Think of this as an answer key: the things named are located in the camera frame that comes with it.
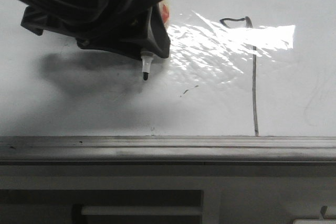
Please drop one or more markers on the grey cabinet below whiteboard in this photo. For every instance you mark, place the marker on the grey cabinet below whiteboard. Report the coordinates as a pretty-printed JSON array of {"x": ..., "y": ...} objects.
[{"x": 168, "y": 193}]

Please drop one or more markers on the white dry-erase marker pen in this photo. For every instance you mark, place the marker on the white dry-erase marker pen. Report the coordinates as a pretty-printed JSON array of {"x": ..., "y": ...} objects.
[{"x": 147, "y": 57}]

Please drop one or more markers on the red disc taped to marker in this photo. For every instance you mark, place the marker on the red disc taped to marker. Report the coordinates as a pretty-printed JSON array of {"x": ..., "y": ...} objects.
[{"x": 164, "y": 12}]

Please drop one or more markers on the aluminium whiteboard tray frame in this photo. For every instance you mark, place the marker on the aluminium whiteboard tray frame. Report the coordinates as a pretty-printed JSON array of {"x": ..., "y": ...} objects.
[{"x": 294, "y": 149}]

